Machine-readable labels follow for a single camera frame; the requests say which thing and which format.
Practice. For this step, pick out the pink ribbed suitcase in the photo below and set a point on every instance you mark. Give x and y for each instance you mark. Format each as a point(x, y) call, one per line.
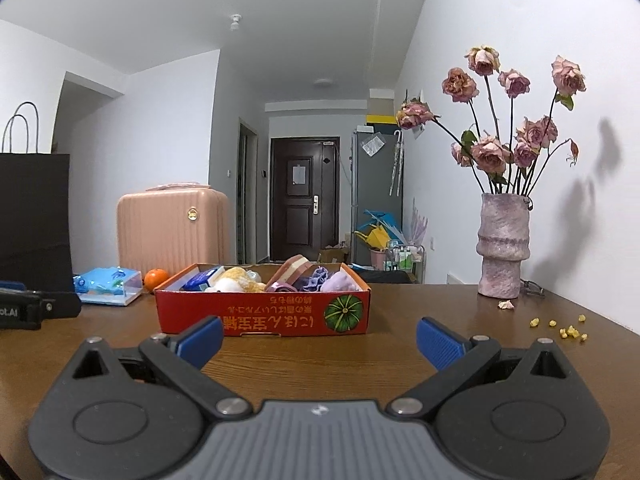
point(170, 230)

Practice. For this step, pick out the white paper sheet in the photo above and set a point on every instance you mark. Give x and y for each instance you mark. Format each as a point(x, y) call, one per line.
point(298, 172)

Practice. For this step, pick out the blue tissue pack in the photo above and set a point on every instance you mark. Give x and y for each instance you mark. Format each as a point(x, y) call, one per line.
point(107, 285)

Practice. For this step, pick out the white folded umbrella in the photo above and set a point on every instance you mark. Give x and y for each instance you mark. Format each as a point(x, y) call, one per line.
point(396, 165)

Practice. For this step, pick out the orange fruit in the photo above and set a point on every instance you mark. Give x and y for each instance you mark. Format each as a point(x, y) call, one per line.
point(156, 280)

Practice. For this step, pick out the white flat panel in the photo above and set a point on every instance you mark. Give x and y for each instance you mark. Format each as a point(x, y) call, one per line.
point(462, 278)

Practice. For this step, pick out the pink satin scrunchie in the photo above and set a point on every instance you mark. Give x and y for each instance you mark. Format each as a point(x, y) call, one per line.
point(280, 288)

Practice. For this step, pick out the black paper bag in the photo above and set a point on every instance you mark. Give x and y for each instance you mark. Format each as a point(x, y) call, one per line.
point(32, 220)

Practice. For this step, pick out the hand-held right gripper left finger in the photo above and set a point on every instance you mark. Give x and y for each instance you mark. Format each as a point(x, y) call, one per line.
point(202, 342)

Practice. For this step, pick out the yellow and black box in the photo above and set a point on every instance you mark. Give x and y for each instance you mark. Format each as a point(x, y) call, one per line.
point(381, 121)

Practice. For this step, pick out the lavender towel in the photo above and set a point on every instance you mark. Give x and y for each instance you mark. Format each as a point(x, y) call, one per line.
point(342, 282)

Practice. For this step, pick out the bunch of dried pink roses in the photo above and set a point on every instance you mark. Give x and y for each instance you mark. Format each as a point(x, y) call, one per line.
point(492, 152)

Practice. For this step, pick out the blue and white packet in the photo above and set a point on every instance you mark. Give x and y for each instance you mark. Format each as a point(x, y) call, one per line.
point(202, 280)

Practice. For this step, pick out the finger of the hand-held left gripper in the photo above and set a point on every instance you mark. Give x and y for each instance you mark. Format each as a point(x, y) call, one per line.
point(62, 305)

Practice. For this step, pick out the ceiling fire sprinkler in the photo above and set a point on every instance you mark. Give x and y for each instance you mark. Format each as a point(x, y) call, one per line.
point(235, 22)

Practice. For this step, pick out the black eyeglasses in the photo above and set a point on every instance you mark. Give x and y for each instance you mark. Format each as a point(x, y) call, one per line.
point(533, 288)

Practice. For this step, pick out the black cloth cover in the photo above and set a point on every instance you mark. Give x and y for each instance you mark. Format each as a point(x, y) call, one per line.
point(385, 277)

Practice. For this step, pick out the clear plastic bag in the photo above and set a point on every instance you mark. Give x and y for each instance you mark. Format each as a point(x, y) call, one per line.
point(372, 145)

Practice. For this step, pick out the brown cardboard carton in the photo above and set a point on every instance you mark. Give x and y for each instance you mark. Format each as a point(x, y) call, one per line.
point(334, 255)

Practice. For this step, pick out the scattered yellow crumbs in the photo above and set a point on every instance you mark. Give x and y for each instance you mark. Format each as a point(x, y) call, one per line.
point(567, 331)

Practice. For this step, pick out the orange cardboard box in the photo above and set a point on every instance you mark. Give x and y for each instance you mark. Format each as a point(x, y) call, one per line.
point(270, 315)

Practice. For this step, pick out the purple feather decoration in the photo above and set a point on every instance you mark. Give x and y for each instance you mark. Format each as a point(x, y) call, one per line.
point(419, 225)

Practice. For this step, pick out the lavender knit pouch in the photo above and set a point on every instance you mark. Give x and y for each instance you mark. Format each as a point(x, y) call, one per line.
point(315, 280)

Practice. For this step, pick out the pink plastic bucket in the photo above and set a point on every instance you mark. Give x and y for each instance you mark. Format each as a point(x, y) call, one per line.
point(378, 259)

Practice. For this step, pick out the fallen pink petal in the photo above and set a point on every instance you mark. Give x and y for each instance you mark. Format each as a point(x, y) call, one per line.
point(506, 305)

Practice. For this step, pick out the yellow plush toy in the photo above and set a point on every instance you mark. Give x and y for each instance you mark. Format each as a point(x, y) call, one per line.
point(237, 280)

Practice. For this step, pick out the interior glass door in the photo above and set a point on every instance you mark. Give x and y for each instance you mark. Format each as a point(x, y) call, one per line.
point(247, 195)

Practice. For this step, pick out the pink textured vase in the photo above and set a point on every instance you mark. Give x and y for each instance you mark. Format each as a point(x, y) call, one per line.
point(502, 250)

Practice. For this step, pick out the dark brown entrance door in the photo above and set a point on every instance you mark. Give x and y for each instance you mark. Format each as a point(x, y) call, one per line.
point(305, 210)

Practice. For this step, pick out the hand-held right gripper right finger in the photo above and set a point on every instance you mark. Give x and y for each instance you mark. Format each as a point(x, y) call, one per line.
point(439, 342)

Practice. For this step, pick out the grey refrigerator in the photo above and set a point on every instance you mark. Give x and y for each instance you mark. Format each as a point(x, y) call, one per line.
point(375, 185)

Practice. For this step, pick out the metal cart with bottles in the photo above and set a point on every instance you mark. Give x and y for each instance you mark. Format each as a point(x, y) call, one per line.
point(406, 260)

